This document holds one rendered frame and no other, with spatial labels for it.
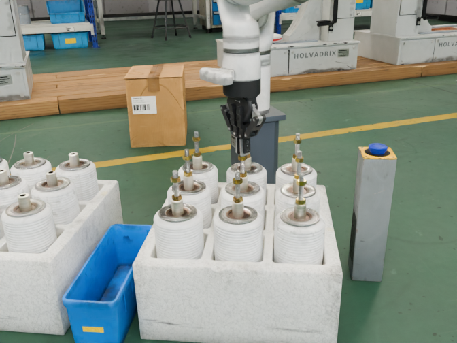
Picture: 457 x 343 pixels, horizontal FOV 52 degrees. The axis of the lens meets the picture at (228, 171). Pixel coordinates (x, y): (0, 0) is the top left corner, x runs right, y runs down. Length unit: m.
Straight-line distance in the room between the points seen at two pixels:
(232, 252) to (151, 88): 1.21
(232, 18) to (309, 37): 2.42
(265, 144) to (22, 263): 0.75
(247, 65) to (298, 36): 2.39
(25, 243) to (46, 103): 1.76
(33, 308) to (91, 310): 0.15
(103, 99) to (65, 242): 1.77
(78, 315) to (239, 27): 0.62
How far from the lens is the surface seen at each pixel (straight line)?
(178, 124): 2.02
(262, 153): 1.40
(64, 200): 1.10
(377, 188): 1.07
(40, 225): 1.01
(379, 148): 1.06
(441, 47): 3.77
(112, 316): 0.95
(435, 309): 1.15
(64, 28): 5.36
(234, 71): 0.90
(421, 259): 1.31
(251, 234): 0.88
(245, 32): 0.89
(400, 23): 3.59
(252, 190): 1.00
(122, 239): 1.20
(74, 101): 2.71
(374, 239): 1.13
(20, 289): 1.04
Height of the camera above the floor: 0.68
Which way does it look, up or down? 23 degrees down
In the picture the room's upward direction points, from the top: 1 degrees counter-clockwise
